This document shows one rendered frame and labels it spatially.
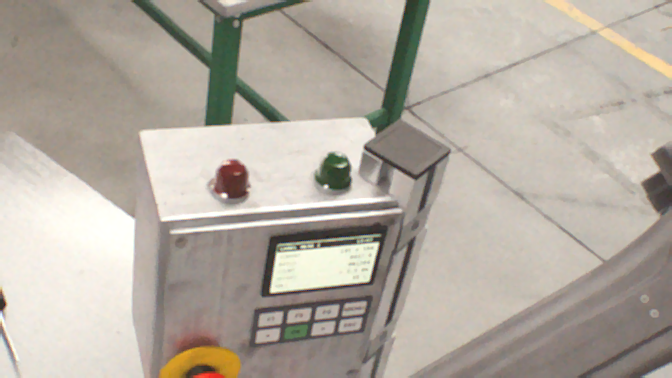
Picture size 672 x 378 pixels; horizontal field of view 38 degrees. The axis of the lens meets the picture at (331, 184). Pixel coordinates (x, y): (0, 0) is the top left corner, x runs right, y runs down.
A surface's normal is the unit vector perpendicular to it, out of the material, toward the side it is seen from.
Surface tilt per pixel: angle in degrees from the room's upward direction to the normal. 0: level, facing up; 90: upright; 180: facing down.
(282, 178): 0
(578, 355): 53
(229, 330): 90
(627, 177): 0
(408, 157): 0
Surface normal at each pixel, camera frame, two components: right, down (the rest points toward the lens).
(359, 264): 0.29, 0.65
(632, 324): -0.25, -0.04
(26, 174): 0.15, -0.76
